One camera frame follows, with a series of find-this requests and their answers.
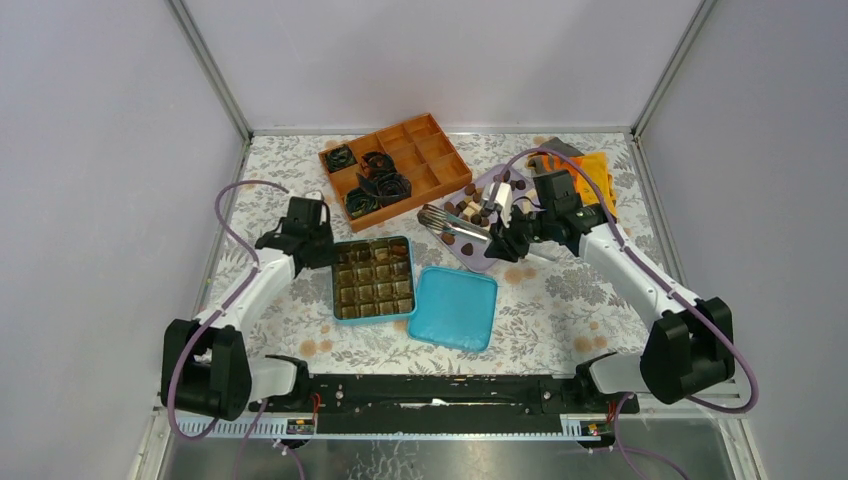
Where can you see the rolled dark patterned tie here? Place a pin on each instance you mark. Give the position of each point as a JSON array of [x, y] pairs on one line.
[[386, 188]]

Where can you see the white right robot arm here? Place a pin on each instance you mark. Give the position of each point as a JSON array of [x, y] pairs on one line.
[[687, 350]]

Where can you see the wooden compartment tray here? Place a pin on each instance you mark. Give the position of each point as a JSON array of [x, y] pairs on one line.
[[422, 153]]

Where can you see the rolled dark green tie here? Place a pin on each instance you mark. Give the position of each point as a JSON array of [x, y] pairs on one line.
[[359, 203]]

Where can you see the rolled dark floral tie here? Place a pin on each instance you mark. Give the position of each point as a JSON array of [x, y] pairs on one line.
[[339, 158]]

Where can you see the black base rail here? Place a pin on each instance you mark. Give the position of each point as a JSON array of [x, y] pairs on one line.
[[349, 404]]

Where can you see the metal serving tongs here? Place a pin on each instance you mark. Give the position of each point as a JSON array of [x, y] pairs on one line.
[[441, 221]]

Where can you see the orange grey cloth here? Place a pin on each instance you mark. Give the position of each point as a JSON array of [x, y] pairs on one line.
[[595, 165]]

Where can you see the teal chocolate box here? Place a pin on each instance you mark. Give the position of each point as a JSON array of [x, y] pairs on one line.
[[373, 281]]

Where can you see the teal box lid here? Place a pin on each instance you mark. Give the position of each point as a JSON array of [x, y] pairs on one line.
[[455, 309]]

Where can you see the pile of assorted chocolates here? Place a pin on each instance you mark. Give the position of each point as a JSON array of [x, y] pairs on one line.
[[468, 203]]

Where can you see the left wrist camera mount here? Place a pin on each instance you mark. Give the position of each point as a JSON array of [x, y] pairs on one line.
[[317, 195]]

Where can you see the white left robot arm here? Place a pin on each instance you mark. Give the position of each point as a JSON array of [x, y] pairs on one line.
[[206, 369]]

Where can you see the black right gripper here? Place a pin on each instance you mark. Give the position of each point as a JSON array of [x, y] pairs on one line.
[[504, 242]]

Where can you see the lavender plastic tray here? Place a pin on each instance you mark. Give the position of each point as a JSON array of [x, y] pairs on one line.
[[477, 262]]

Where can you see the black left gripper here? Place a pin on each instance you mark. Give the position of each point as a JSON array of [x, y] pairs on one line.
[[331, 256]]

